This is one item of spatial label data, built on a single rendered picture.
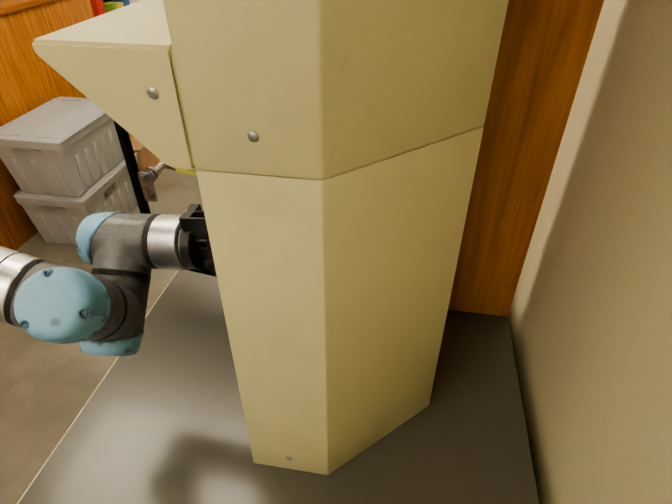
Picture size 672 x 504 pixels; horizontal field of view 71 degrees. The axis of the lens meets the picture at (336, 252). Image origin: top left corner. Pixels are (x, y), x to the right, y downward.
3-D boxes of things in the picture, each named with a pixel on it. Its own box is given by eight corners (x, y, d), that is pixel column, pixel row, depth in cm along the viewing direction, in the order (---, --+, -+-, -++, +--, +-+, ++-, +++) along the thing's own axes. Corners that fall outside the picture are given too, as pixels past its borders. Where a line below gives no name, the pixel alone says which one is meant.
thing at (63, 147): (139, 152, 292) (125, 99, 272) (82, 202, 244) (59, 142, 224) (77, 147, 297) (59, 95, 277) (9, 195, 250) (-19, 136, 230)
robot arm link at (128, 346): (51, 354, 55) (68, 262, 57) (89, 351, 66) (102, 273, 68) (121, 359, 56) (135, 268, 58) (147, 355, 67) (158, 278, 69)
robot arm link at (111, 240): (103, 274, 70) (112, 218, 71) (172, 278, 68) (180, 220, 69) (65, 266, 62) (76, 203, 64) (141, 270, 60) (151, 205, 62)
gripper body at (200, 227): (263, 230, 56) (169, 227, 58) (274, 286, 61) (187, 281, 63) (280, 197, 62) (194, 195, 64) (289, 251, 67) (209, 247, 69)
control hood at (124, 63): (288, 64, 66) (283, -19, 60) (194, 172, 40) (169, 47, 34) (209, 60, 67) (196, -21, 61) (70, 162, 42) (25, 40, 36)
